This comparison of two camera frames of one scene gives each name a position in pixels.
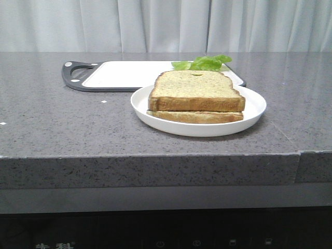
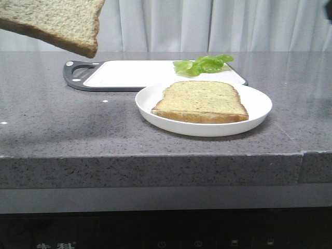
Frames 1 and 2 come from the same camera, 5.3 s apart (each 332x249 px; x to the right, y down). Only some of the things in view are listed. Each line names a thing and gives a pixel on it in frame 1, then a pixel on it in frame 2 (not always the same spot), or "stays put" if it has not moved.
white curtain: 165,26 stays put
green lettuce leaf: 210,63 stays put
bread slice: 194,91 → 72,24
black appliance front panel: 286,228 stays put
